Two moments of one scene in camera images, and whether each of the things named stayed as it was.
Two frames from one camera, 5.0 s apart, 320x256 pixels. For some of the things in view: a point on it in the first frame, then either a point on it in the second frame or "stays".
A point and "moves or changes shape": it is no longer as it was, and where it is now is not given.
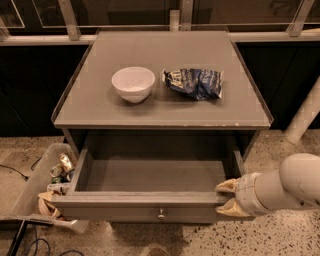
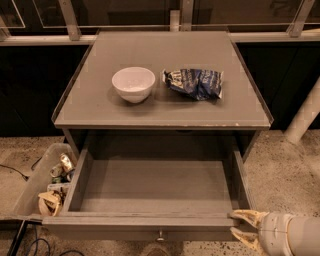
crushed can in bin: x=65 y=163 stays
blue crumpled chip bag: x=197 y=83 stays
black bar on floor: x=18 y=238 stays
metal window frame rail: x=179 y=20 stays
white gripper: x=247 y=194 to x=275 y=230
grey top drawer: x=149 y=185 moves or changes shape
